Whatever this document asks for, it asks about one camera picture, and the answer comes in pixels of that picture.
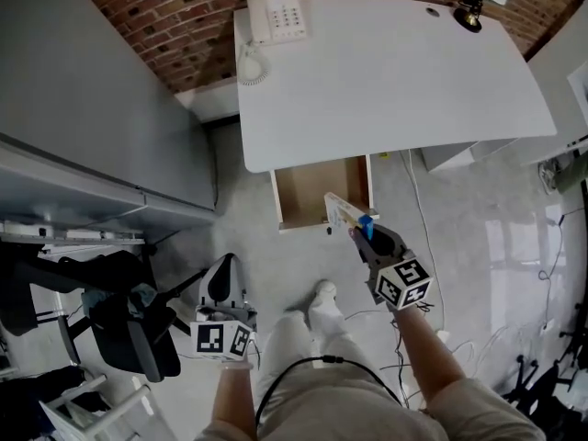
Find white shoe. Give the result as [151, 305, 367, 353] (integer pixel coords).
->
[308, 278, 340, 311]

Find person's beige shirt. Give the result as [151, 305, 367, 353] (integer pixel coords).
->
[192, 369, 548, 441]

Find black office chair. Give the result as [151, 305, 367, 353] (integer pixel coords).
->
[27, 245, 208, 383]

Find person's white trousers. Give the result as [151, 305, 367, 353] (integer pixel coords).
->
[254, 291, 382, 385]

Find white pedestal cabinet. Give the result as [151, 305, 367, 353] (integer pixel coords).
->
[420, 138, 520, 174]

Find white desk telephone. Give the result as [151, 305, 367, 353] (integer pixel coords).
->
[246, 0, 308, 46]

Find white metal rack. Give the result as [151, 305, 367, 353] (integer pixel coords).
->
[39, 373, 153, 441]

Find grey tall cabinet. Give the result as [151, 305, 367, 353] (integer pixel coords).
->
[0, 0, 221, 243]

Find black body cable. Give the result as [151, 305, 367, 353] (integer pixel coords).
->
[254, 354, 405, 431]

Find black chair base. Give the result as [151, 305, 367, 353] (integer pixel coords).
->
[503, 354, 588, 415]

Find person's right forearm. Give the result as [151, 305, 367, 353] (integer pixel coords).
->
[393, 303, 474, 413]

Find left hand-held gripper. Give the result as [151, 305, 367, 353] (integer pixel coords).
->
[189, 252, 258, 363]

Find person's left forearm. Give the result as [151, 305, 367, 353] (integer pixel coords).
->
[201, 360, 258, 441]

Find wooden drawer with white front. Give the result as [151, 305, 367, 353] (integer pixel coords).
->
[269, 153, 381, 234]

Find black garment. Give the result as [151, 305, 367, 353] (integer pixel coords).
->
[0, 241, 139, 339]

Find white floor cable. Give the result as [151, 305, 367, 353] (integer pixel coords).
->
[399, 149, 447, 334]

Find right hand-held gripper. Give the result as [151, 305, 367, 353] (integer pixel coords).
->
[347, 225, 435, 312]

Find teal cloth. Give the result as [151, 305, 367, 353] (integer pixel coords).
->
[82, 282, 158, 321]

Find white box with blue cap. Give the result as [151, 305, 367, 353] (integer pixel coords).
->
[323, 192, 378, 241]

